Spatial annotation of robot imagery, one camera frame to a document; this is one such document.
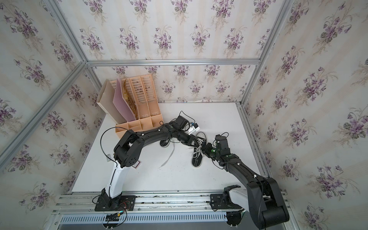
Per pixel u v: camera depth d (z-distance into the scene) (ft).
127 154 1.78
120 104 2.97
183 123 2.57
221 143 2.21
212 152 2.46
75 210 2.36
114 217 2.35
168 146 3.07
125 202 2.37
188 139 2.68
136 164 1.94
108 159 2.89
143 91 3.67
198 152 2.84
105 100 2.79
